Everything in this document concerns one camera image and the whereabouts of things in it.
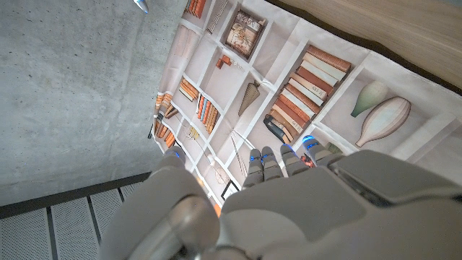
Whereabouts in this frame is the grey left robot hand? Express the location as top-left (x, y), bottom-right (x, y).
top-left (97, 135), bottom-right (462, 260)

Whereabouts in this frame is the printed bookshelf backdrop cloth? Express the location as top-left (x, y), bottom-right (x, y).
top-left (147, 0), bottom-right (462, 217)

